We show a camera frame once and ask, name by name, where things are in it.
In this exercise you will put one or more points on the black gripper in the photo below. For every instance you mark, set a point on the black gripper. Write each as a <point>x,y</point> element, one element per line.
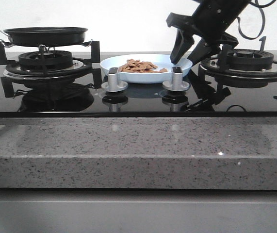
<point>209,21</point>

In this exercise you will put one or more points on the light blue plate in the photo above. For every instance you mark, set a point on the light blue plate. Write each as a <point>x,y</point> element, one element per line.
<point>160,60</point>

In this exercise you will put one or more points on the brown meat pieces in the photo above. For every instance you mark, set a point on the brown meat pieces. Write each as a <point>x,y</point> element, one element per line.
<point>137,66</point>

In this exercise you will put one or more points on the black frying pan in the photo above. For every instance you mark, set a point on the black frying pan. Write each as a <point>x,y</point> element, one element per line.
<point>47,36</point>

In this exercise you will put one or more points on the silver stove knob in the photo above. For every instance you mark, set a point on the silver stove knob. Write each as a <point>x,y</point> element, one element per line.
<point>114,84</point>
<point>176,83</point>

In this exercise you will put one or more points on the black glass cooktop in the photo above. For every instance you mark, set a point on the black glass cooktop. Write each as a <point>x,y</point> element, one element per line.
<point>208,96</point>

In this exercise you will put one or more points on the black burner without pan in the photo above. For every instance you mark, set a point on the black burner without pan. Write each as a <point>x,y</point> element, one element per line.
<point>241,68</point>

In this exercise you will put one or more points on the black burner under pan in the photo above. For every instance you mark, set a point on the black burner under pan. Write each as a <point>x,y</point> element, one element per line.
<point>48,80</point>

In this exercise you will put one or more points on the grey cabinet front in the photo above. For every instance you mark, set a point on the grey cabinet front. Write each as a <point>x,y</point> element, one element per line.
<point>137,211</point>

